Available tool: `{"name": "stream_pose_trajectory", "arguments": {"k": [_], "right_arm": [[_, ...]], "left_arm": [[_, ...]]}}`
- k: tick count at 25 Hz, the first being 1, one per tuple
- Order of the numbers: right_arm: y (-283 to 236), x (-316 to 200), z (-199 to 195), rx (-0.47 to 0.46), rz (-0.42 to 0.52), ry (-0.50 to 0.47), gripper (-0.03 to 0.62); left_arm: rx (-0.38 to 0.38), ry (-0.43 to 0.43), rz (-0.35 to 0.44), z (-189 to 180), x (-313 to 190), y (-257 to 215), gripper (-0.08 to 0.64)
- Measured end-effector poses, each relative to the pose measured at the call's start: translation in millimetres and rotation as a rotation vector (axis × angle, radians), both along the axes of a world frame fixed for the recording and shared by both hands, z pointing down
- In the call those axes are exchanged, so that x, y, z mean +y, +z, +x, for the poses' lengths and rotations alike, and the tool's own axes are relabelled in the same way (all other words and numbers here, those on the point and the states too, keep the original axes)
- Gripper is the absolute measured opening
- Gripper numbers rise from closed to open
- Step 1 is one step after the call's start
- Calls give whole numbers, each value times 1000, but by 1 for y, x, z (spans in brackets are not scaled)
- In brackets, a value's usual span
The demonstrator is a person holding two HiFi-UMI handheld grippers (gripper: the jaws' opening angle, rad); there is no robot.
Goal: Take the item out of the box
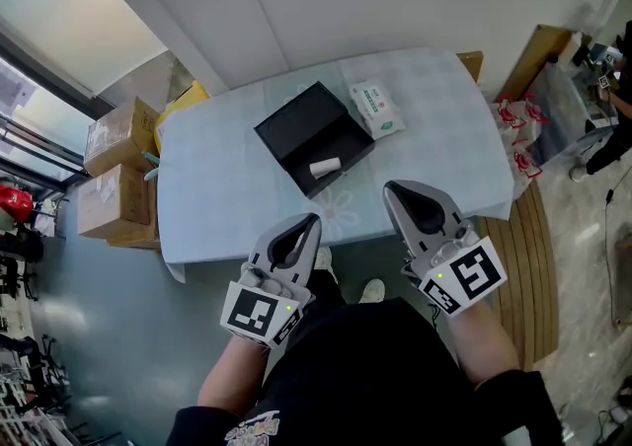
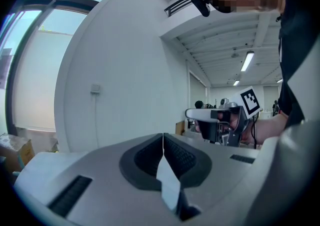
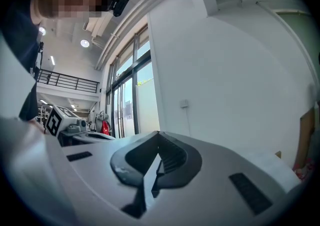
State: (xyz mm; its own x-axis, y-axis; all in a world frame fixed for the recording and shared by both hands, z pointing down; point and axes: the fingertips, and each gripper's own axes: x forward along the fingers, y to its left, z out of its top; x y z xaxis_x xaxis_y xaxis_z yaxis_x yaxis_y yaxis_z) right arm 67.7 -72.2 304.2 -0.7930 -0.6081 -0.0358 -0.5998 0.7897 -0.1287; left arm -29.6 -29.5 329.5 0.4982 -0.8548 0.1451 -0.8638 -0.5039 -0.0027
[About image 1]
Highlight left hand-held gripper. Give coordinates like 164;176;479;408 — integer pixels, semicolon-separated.
218;214;323;350

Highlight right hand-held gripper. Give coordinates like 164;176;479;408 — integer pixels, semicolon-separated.
383;180;510;320

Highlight small white paper roll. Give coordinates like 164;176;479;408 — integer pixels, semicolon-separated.
308;156;344;182

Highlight black box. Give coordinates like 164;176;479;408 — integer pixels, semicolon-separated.
253;81;377;200

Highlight person's left forearm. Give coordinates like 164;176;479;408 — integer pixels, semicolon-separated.
197;333;271;418

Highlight person's right forearm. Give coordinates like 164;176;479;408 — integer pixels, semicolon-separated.
450;299;522;392

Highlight flat brown cardboard box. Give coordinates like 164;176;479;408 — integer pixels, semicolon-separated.
105;230;163;252

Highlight yellow box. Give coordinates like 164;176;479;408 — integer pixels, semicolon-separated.
153;79;211;155

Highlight person's white left shoe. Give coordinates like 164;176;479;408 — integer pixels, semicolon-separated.
313;246;340;286

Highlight person's white shoe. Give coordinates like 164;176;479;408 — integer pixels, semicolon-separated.
313;246;340;286
356;277;387;306

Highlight person's black trousers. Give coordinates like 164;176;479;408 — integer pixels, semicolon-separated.
307;267;348;308

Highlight light blue tablecloth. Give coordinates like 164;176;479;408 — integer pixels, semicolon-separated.
156;45;517;283

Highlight person's white right shoe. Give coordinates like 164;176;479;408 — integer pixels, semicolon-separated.
356;277;387;306

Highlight white wipes packet green label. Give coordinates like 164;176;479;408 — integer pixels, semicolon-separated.
347;79;408;142

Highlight red and white plastic bag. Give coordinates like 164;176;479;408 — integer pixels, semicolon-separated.
510;137;545;181
490;92;550;133

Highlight wooden slatted board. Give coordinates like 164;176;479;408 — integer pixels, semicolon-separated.
475;182;560;372

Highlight person's black t-shirt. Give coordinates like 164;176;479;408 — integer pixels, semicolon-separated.
165;297;565;446

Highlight small brown cardboard piece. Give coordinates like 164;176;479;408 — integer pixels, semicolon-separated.
455;50;485;86

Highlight clear plastic bin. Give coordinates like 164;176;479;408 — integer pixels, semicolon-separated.
521;60;619;168

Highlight large brown cardboard sheet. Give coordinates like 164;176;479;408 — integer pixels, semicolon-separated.
493;23;575;106

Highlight white window blind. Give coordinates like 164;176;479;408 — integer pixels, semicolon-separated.
0;0;170;101

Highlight black floor cable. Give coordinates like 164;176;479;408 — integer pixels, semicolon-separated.
603;176;632;333

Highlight white wall cable conduit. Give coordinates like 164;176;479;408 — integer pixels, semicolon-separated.
230;0;293;74

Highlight black window frame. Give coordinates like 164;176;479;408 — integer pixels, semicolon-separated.
0;29;96;189

